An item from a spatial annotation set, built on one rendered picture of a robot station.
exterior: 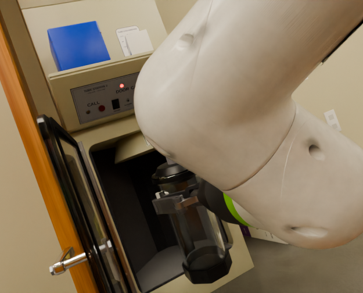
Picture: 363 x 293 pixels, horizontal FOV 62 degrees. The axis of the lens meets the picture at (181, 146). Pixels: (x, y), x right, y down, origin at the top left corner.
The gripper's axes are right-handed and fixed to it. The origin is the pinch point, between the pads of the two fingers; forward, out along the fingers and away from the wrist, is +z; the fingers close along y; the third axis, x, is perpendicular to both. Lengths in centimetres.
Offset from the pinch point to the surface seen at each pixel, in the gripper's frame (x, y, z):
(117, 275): 4.8, 17.9, -15.2
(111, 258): 2.6, 17.9, -15.3
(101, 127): -19.3, 9.2, 13.1
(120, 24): -42.6, -4.0, 12.9
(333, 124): 6, -104, 56
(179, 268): 19.3, 3.0, 16.5
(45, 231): 1, 33, 56
